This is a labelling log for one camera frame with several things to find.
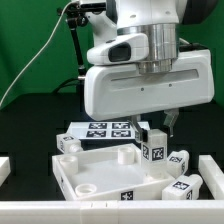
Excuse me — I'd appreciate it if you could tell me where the white square tabletop part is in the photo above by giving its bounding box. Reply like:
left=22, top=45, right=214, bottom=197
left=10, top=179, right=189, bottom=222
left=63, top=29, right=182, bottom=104
left=52, top=144, right=174, bottom=201

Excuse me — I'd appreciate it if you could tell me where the white front fence wall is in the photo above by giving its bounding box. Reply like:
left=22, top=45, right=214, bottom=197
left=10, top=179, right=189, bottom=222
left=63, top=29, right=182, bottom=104
left=0, top=200, right=224, bottom=224

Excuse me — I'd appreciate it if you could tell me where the white right fence wall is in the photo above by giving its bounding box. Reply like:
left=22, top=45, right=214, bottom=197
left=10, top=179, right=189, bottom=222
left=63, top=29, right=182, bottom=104
left=198, top=155, right=224, bottom=200

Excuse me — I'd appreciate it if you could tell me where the white cable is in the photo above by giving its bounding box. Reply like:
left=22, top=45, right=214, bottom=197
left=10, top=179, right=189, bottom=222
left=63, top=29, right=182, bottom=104
left=0, top=1, right=73, bottom=108

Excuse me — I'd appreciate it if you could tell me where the white left fence wall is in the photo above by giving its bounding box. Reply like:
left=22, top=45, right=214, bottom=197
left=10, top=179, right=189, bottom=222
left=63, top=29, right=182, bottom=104
left=0, top=157, right=11, bottom=186

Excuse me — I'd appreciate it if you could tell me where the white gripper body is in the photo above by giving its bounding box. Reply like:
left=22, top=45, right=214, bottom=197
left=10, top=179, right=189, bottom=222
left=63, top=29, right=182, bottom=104
left=84, top=50, right=214, bottom=121

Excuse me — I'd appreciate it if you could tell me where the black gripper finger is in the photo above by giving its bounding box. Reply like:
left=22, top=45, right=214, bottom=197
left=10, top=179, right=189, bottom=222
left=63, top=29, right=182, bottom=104
left=164, top=109, right=179, bottom=137
left=128, top=116, right=148, bottom=143

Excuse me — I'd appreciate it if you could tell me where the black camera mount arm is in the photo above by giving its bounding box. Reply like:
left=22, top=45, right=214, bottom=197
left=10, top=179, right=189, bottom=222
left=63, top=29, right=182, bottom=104
left=56, top=3, right=108, bottom=83

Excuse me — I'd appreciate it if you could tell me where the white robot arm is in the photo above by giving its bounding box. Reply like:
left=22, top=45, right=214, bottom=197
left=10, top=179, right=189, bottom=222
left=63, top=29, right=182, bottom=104
left=71, top=0, right=218, bottom=142

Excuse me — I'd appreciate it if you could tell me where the white marker base plate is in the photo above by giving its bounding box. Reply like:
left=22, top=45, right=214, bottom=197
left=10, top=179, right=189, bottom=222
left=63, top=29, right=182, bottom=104
left=66, top=121, right=151, bottom=141

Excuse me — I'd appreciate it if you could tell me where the white fence wall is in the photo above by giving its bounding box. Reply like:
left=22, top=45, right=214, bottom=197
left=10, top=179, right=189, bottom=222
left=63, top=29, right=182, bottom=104
left=0, top=200, right=224, bottom=224
left=198, top=155, right=224, bottom=200
left=0, top=157, right=11, bottom=186

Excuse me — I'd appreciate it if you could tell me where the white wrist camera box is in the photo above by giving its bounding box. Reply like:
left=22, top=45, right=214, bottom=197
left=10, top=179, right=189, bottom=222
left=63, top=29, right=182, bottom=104
left=87, top=33, right=149, bottom=65

